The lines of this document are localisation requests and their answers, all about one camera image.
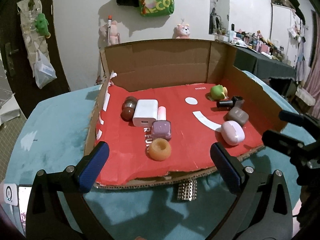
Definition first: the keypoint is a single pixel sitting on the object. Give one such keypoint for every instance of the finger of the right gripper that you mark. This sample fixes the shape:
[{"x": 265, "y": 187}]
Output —
[
  {"x": 301, "y": 120},
  {"x": 289, "y": 146}
]

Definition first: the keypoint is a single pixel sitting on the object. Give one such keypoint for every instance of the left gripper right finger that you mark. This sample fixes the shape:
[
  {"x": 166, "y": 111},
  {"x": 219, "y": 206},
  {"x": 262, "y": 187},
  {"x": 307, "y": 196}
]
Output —
[{"x": 230, "y": 168}]

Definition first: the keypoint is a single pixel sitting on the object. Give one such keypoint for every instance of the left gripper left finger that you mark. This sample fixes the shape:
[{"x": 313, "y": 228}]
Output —
[{"x": 81, "y": 177}]

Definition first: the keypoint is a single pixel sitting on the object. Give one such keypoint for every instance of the pink white earbud case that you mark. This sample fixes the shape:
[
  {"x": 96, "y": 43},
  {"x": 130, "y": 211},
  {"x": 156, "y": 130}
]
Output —
[{"x": 232, "y": 133}]

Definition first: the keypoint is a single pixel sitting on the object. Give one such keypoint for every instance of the brown eyeshadow case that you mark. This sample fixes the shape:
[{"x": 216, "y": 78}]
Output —
[{"x": 238, "y": 115}]

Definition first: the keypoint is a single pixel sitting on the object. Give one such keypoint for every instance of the black nail polish bottle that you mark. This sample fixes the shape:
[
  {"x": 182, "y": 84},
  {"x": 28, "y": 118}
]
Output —
[{"x": 235, "y": 101}]

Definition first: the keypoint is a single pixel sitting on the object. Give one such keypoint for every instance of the orange ring-shaped object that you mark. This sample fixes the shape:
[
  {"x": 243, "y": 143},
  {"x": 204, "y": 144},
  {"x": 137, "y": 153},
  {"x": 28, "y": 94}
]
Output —
[{"x": 159, "y": 149}]

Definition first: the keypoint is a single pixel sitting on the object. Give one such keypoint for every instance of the glass bottle brown round cap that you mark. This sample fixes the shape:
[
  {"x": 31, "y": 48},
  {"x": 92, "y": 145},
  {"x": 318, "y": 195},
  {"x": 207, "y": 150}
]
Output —
[{"x": 128, "y": 108}]

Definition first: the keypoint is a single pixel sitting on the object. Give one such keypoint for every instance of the purple square bottle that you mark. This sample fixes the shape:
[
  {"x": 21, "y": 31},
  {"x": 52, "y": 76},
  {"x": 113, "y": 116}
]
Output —
[{"x": 161, "y": 129}]

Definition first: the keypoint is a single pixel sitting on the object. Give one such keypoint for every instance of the white charger cube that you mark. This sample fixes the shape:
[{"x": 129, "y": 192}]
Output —
[{"x": 145, "y": 112}]

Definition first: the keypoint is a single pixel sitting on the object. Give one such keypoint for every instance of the pink cylinder tube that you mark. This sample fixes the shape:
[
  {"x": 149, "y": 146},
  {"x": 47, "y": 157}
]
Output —
[{"x": 162, "y": 113}]

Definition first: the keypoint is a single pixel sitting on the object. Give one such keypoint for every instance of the teal blanket table cover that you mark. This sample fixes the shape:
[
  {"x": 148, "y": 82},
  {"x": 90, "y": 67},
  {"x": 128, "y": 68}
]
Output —
[{"x": 54, "y": 137}]

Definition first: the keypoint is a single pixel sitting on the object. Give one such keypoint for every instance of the smartphone with white case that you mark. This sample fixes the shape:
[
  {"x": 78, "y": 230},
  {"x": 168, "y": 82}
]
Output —
[{"x": 16, "y": 197}]

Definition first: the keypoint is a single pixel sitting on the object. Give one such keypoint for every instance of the dark cloth covered table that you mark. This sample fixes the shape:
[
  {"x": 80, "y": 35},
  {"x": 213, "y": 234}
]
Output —
[{"x": 261, "y": 66}]

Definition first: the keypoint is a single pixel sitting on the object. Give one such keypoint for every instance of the green duck toy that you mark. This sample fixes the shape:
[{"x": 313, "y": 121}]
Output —
[{"x": 218, "y": 92}]

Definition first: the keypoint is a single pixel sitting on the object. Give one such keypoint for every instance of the red Miniso paper sheet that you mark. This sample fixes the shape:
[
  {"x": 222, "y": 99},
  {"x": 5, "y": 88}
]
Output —
[{"x": 190, "y": 139}]

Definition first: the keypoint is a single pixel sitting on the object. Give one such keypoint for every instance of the brown cardboard box tray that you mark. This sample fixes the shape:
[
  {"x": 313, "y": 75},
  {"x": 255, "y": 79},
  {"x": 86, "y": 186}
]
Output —
[{"x": 143, "y": 65}]

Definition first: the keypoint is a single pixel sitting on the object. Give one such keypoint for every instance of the white plastic bag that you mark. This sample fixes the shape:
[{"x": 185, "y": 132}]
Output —
[{"x": 44, "y": 72}]

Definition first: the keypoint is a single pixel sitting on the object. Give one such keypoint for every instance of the pink plush left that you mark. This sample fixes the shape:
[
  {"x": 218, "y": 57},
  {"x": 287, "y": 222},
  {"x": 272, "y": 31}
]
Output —
[{"x": 109, "y": 32}]

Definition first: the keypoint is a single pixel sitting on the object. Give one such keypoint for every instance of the pink bear plush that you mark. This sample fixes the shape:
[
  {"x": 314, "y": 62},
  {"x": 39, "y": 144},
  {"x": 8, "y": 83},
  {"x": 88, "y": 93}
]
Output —
[{"x": 182, "y": 31}]

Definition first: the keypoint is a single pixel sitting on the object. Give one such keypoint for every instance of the green frog plush hanging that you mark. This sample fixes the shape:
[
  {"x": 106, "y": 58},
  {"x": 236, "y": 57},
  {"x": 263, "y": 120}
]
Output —
[{"x": 41, "y": 25}]

